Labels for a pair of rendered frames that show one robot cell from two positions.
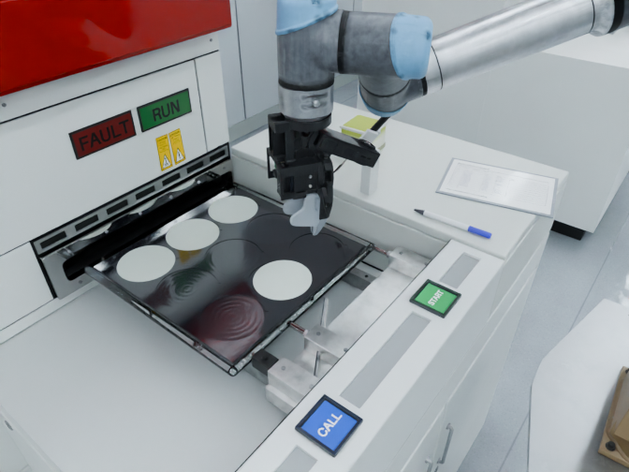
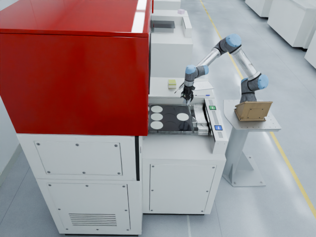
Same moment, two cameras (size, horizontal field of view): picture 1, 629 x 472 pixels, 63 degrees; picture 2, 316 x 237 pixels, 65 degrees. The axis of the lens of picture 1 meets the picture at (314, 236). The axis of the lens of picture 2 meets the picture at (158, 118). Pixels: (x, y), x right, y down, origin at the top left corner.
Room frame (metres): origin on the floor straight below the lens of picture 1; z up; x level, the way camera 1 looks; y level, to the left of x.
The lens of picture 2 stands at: (-0.50, 1.27, 2.19)
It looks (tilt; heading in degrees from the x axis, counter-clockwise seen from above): 39 degrees down; 321
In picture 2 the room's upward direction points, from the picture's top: 2 degrees clockwise
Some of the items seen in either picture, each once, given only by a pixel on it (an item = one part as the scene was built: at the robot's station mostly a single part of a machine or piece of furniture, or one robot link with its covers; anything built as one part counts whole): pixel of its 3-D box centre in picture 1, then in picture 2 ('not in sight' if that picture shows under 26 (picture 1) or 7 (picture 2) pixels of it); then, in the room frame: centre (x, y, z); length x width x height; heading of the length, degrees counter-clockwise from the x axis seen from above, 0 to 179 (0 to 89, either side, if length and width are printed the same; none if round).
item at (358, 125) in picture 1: (362, 138); (171, 84); (0.99, -0.10, 1.00); 0.07 x 0.07 x 0.07; 56
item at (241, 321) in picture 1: (233, 257); (169, 117); (0.72, 0.15, 0.90); 0.34 x 0.34 x 0.01; 52
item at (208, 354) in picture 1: (153, 315); (170, 131); (0.57, 0.26, 0.90); 0.37 x 0.01 x 0.01; 52
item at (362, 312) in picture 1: (359, 331); (200, 119); (0.57, -0.07, 0.87); 0.36 x 0.08 x 0.03; 142
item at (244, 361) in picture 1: (312, 301); (191, 117); (0.60, 0.00, 0.90); 0.38 x 0.01 x 0.01; 142
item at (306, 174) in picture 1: (300, 152); (187, 91); (0.67, 0.02, 1.13); 0.09 x 0.08 x 0.12; 110
